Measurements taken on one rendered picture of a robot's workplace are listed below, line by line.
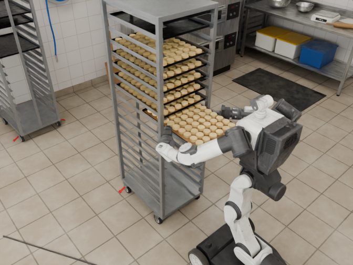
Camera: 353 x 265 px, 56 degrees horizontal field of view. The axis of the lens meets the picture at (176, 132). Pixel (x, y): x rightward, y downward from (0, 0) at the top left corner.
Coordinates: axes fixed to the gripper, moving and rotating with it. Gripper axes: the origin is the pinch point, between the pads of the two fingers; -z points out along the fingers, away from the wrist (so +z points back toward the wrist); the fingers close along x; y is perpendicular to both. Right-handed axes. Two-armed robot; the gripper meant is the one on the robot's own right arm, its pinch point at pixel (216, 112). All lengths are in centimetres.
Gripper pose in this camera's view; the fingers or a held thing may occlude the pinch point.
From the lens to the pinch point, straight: 245.4
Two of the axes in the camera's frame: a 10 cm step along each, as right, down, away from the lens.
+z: 10.0, 0.6, -0.5
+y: -0.8, 5.9, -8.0
